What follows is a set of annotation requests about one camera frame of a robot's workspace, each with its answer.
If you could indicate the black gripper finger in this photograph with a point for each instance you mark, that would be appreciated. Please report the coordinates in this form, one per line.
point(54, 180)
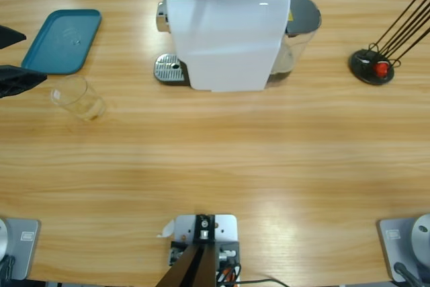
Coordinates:
point(18, 80)
point(10, 36)

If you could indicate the clear glass cup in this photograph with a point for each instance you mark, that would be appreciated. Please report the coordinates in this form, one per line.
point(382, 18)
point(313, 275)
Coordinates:
point(79, 99)

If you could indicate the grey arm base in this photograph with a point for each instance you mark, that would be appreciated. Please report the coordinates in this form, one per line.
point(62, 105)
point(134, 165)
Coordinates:
point(403, 243)
point(23, 246)

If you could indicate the white capsule coffee machine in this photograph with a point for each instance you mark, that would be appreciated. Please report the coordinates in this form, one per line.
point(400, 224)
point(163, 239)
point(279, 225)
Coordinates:
point(228, 48)

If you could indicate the red coffee capsule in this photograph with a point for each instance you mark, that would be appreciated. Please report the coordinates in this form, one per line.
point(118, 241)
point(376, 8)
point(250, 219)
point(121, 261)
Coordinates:
point(381, 69)

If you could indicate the teal plastic tray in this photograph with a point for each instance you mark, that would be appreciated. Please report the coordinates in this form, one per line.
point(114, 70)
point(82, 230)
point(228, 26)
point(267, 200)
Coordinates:
point(62, 41)

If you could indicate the metal grille drip tray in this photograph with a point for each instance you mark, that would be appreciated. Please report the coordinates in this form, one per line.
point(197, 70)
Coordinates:
point(169, 68)

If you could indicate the clear water tank black lid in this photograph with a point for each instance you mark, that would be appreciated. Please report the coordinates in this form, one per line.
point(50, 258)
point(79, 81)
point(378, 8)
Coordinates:
point(302, 14)

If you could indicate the black capsule holder with rods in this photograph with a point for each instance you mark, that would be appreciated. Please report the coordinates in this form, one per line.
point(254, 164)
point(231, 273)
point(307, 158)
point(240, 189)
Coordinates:
point(364, 65)

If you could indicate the white paper tab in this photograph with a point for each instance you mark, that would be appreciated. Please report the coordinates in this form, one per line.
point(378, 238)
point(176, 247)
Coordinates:
point(167, 229)

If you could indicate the white mount block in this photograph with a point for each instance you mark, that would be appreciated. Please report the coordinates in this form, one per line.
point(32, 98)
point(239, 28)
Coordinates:
point(225, 230)

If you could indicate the dark camera post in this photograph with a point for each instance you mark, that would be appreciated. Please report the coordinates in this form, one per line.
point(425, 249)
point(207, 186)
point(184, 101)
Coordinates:
point(191, 267)

